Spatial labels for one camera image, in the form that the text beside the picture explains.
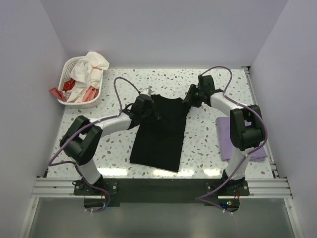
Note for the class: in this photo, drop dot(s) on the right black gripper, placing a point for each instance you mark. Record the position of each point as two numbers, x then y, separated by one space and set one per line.
189 98

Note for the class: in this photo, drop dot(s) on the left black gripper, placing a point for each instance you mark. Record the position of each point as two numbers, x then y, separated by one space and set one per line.
154 115

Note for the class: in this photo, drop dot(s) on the black t shirt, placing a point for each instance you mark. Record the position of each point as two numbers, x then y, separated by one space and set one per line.
158 143

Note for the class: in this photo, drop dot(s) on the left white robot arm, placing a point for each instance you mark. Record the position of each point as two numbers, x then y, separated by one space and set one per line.
82 138

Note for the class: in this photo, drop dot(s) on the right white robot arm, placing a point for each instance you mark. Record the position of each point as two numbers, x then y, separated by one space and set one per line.
256 135

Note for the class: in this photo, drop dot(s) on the pink red garment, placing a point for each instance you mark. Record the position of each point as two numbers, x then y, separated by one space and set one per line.
59 93

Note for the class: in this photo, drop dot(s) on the folded purple t shirt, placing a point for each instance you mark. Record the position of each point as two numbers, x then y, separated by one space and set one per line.
229 135

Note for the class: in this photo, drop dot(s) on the white t shirt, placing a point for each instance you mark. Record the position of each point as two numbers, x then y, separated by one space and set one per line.
87 75

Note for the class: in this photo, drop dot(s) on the white laundry basket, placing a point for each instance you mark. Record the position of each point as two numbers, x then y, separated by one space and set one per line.
65 76

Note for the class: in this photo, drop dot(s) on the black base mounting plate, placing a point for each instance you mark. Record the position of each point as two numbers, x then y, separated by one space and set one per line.
112 192

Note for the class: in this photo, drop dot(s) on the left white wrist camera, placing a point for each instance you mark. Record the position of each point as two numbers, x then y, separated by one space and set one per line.
146 91

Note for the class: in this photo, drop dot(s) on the aluminium frame rail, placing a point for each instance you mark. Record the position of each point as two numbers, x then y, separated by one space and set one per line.
258 188

